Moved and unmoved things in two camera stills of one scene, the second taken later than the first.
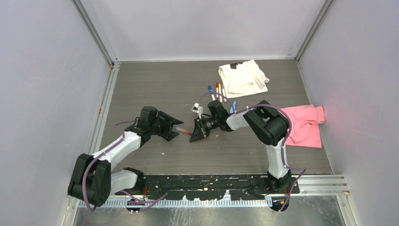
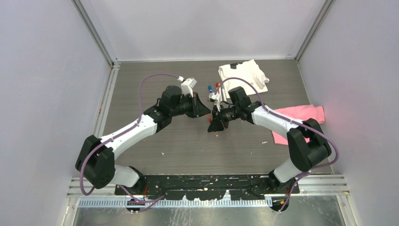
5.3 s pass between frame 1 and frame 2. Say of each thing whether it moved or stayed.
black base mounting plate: stayed
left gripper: moved
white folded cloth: stayed
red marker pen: moved
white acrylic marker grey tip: stayed
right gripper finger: moved
